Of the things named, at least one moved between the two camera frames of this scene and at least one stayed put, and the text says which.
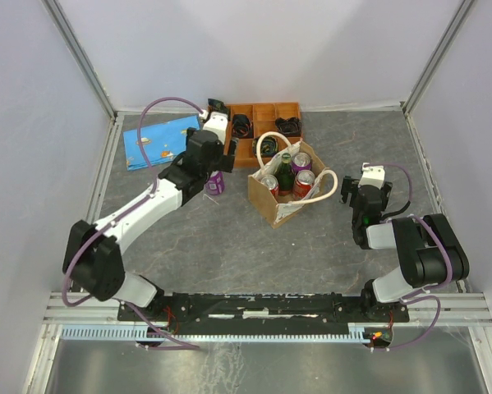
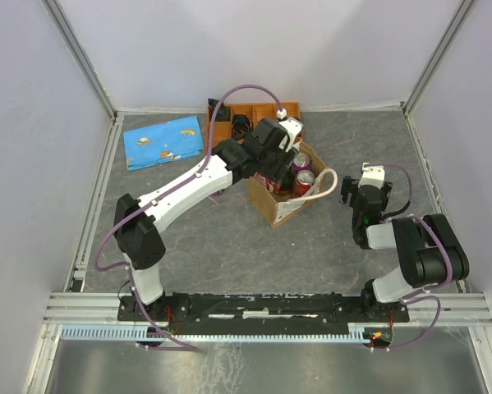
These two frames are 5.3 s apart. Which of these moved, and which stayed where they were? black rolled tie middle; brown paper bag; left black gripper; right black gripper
Moved: left black gripper
Stayed: brown paper bag; right black gripper; black rolled tie middle
